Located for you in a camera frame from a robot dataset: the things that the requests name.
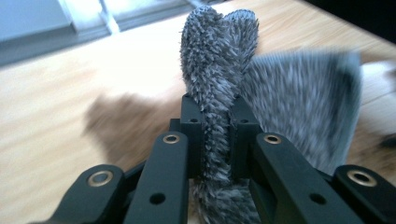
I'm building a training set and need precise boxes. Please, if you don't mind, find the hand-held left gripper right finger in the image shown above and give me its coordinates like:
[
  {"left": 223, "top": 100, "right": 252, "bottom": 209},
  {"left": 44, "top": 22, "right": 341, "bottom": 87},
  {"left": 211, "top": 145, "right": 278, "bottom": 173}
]
[{"left": 230, "top": 94, "right": 265, "bottom": 180}]

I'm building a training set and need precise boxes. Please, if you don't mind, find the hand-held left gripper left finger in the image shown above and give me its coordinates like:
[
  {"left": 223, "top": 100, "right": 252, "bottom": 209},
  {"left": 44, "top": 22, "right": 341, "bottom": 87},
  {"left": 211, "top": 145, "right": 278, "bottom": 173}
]
[{"left": 169, "top": 92, "right": 206, "bottom": 180}]

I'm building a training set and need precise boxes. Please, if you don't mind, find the grey fluffy cloth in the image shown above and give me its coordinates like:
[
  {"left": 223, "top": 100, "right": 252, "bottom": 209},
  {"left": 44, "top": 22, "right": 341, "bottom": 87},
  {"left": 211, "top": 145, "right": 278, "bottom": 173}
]
[{"left": 179, "top": 5, "right": 364, "bottom": 224}]

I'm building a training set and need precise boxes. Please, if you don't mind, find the brown teddy bear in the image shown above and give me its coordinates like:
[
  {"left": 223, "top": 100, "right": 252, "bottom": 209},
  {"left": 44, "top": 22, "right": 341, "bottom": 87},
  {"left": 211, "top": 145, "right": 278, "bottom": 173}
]
[{"left": 82, "top": 60, "right": 396, "bottom": 191}]

